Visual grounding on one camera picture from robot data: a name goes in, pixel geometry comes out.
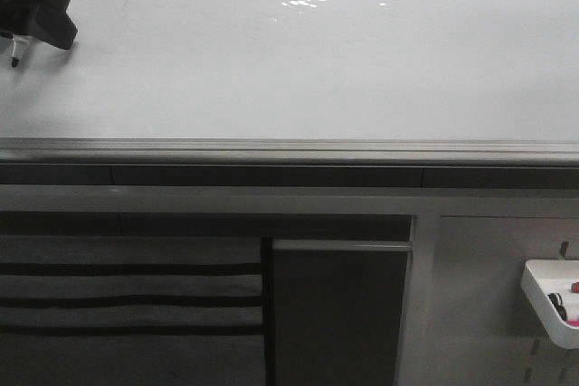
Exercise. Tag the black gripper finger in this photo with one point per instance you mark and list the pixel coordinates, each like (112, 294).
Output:
(44, 20)

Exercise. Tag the black white dry-erase marker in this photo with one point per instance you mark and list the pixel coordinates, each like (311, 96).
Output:
(21, 43)

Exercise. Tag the white pegboard panel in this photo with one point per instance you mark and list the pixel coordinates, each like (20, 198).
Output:
(482, 329)

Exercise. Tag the grey fabric pocket organizer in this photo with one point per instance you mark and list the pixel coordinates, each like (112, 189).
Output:
(132, 311)

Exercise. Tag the white plastic marker tray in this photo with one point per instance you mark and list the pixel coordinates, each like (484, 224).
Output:
(543, 276)

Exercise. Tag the dark grey panel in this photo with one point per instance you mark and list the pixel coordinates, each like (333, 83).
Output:
(338, 312)

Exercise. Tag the black capped marker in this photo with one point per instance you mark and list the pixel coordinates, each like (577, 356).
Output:
(558, 303)

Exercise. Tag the aluminium whiteboard frame rail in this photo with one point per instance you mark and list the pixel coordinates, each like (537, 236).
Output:
(133, 151)

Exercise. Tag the white whiteboard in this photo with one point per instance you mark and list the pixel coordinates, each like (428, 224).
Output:
(303, 69)

